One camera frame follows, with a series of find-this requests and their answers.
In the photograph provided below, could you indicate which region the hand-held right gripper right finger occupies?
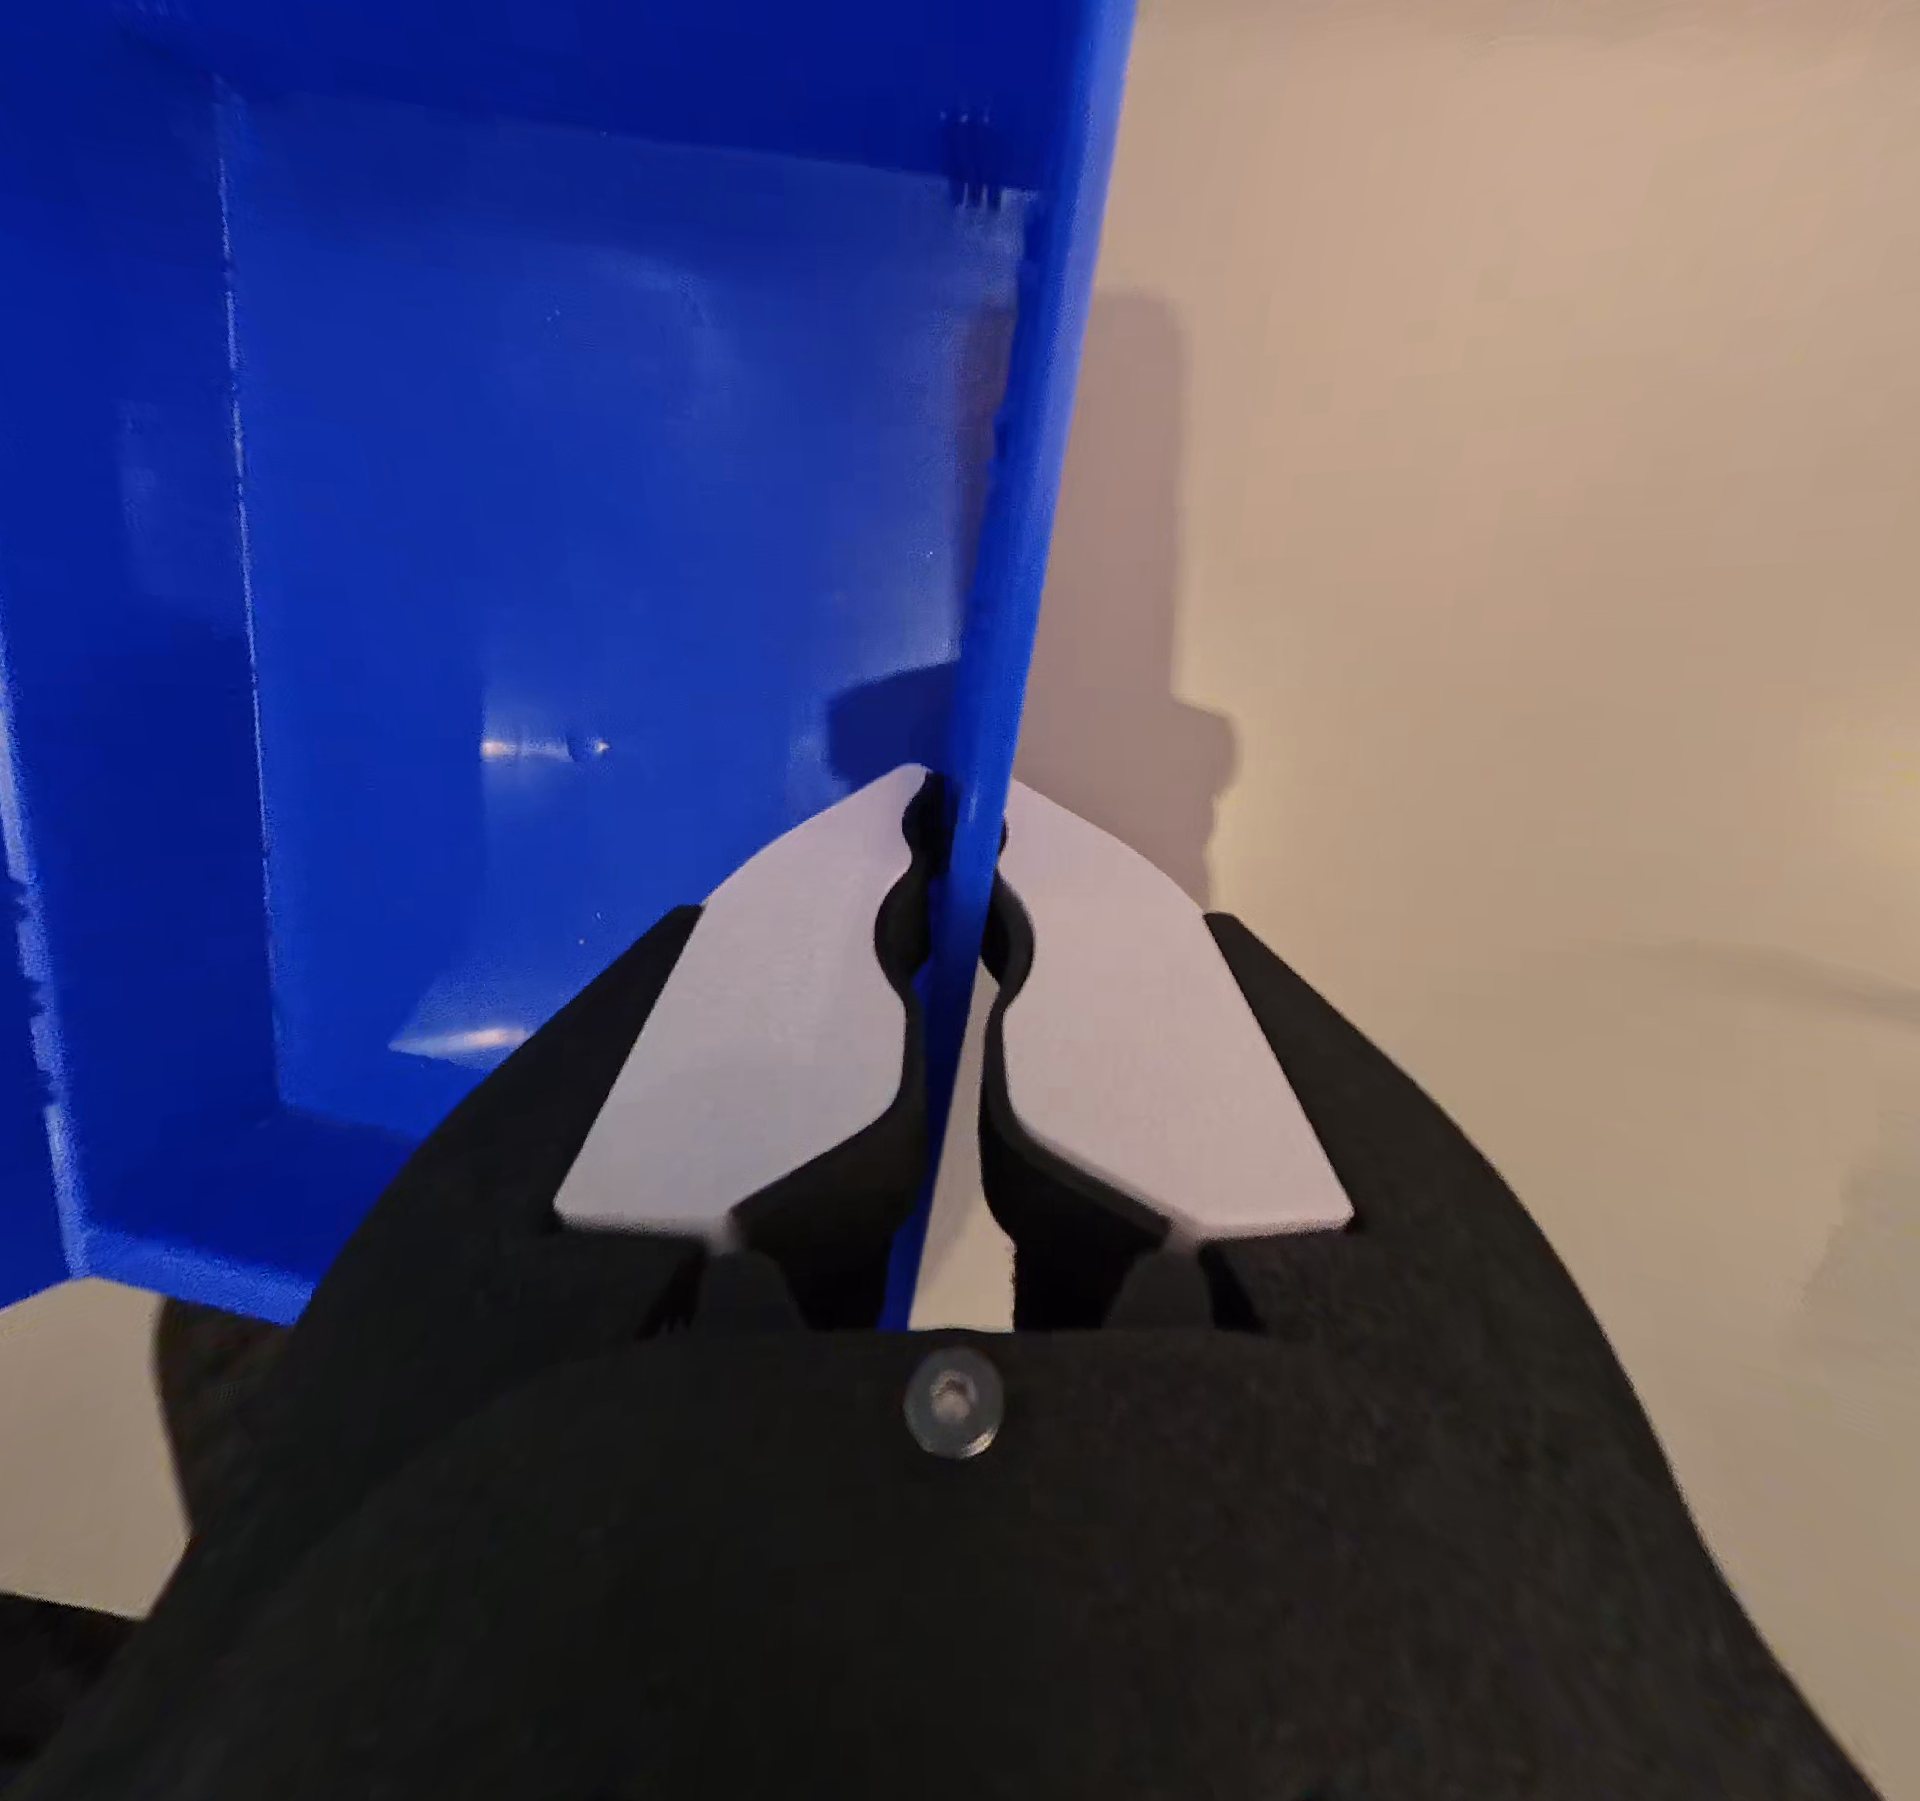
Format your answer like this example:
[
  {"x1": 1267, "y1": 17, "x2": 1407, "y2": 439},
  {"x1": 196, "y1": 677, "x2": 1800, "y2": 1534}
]
[{"x1": 978, "y1": 781, "x2": 1360, "y2": 1250}]

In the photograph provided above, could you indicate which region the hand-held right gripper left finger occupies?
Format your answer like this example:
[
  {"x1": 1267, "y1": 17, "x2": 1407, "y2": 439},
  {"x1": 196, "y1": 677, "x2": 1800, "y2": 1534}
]
[{"x1": 554, "y1": 762, "x2": 941, "y2": 1256}]

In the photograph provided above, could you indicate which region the blue plastic bin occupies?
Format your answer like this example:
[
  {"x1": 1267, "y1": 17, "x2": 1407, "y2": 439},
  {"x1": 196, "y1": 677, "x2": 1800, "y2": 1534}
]
[{"x1": 0, "y1": 0, "x2": 1152, "y2": 1336}]

